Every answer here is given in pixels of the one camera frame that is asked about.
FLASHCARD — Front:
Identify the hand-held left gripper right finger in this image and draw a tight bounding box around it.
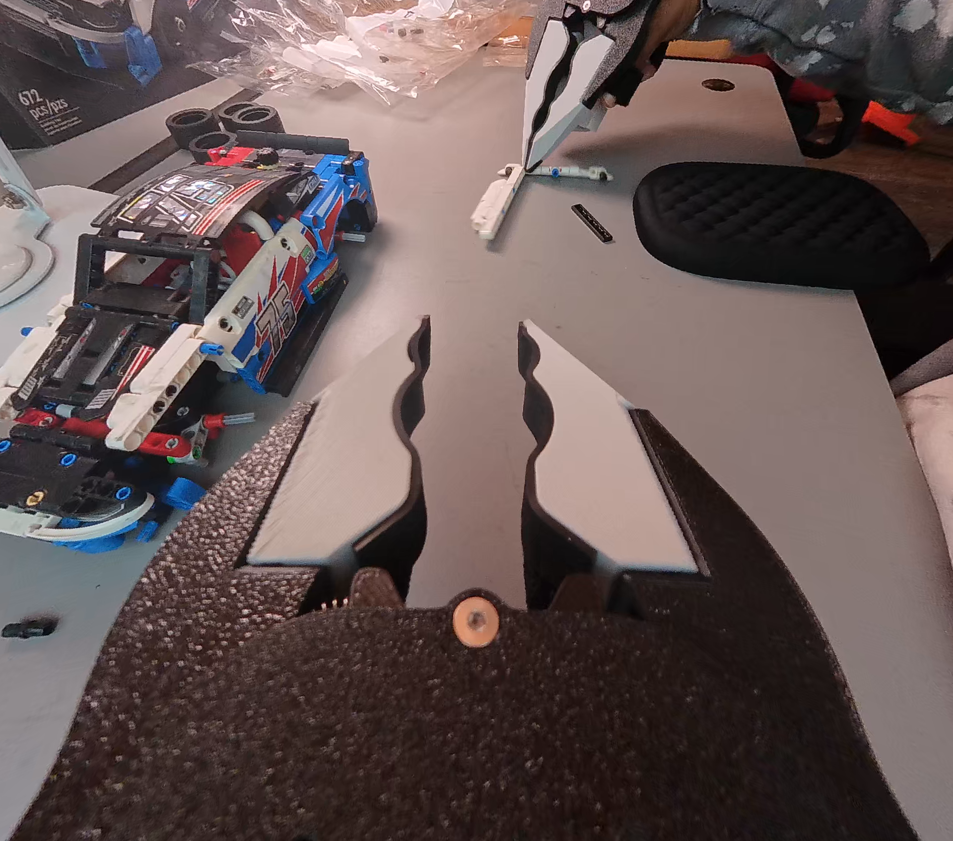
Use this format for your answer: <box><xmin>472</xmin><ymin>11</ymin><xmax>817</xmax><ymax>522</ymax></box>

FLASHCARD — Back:
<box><xmin>517</xmin><ymin>320</ymin><xmax>708</xmax><ymax>576</ymax></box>

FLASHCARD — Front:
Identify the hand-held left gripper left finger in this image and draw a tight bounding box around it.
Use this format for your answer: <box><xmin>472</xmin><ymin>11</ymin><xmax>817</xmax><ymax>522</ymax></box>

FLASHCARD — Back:
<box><xmin>244</xmin><ymin>315</ymin><xmax>434</xmax><ymax>570</ymax></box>

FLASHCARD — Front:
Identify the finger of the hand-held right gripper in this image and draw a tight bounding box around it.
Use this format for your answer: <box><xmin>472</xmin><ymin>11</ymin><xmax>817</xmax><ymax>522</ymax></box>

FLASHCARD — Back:
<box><xmin>523</xmin><ymin>18</ymin><xmax>572</xmax><ymax>171</ymax></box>
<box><xmin>532</xmin><ymin>32</ymin><xmax>620</xmax><ymax>174</ymax></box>

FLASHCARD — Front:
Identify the white brick beam assembly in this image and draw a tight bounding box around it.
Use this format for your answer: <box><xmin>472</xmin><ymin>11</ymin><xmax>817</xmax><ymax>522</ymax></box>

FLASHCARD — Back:
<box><xmin>471</xmin><ymin>162</ymin><xmax>616</xmax><ymax>241</ymax></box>

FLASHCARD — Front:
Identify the toy brick race car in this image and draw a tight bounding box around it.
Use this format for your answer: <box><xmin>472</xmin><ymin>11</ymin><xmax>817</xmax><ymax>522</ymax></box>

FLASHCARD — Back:
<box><xmin>0</xmin><ymin>145</ymin><xmax>381</xmax><ymax>554</ymax></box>

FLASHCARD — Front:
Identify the clear plastic bag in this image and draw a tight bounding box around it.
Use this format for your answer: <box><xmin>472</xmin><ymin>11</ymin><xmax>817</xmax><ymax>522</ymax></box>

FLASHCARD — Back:
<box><xmin>190</xmin><ymin>0</ymin><xmax>477</xmax><ymax>107</ymax></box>
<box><xmin>417</xmin><ymin>0</ymin><xmax>539</xmax><ymax>71</ymax></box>

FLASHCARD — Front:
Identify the black flat brick plate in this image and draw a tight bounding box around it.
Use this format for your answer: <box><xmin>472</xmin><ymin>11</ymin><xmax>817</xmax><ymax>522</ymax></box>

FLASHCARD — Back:
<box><xmin>571</xmin><ymin>203</ymin><xmax>616</xmax><ymax>246</ymax></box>

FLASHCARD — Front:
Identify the black quilted pad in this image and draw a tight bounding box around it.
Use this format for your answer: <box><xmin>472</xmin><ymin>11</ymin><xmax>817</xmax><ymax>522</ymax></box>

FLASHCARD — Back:
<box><xmin>633</xmin><ymin>161</ymin><xmax>932</xmax><ymax>293</ymax></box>

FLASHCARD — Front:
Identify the orange object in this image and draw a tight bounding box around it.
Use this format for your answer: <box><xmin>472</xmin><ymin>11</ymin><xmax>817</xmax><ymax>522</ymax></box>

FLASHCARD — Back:
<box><xmin>862</xmin><ymin>99</ymin><xmax>922</xmax><ymax>147</ymax></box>

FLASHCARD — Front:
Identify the person's lap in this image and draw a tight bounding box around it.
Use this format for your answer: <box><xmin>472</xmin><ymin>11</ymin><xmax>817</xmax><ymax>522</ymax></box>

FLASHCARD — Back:
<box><xmin>889</xmin><ymin>365</ymin><xmax>953</xmax><ymax>559</ymax></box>

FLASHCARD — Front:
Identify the toy car cardboard box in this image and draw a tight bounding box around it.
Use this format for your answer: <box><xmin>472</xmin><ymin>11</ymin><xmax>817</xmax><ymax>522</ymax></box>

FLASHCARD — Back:
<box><xmin>0</xmin><ymin>0</ymin><xmax>296</xmax><ymax>151</ymax></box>

